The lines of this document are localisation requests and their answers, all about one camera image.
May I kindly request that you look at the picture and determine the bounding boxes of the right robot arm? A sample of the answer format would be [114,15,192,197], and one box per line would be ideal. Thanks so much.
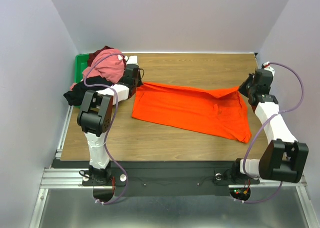
[230,62,309,183]

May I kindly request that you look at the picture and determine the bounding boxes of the green plastic bin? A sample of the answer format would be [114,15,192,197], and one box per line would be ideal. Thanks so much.
[74,53,95,108]

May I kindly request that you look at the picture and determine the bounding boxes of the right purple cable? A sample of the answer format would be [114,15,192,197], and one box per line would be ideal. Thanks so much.
[233,62,305,205]

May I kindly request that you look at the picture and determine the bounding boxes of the black t shirt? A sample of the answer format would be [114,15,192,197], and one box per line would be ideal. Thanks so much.
[63,76,112,106]

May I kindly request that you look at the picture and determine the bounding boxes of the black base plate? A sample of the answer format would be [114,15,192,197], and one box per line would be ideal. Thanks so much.
[52,161,259,201]

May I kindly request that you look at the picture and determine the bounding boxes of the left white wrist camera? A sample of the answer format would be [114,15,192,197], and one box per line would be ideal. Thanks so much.
[124,55,138,65]

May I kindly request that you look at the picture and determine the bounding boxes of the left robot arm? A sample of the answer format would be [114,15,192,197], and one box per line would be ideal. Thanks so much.
[77,64,143,185]

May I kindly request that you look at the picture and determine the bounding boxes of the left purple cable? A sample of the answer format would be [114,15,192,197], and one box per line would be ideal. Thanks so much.
[83,52,130,205]

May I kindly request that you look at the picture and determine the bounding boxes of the maroon t shirt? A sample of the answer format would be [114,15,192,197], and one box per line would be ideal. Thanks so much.
[87,46,122,66]

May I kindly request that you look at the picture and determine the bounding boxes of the orange t shirt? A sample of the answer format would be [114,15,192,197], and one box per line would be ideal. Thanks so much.
[131,82,252,143]

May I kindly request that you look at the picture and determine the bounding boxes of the pink t shirt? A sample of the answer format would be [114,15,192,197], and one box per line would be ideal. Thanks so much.
[70,50,126,90]

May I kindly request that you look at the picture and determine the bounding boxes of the purple cable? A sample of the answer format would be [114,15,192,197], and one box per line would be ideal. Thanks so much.
[233,62,305,205]
[83,52,130,205]

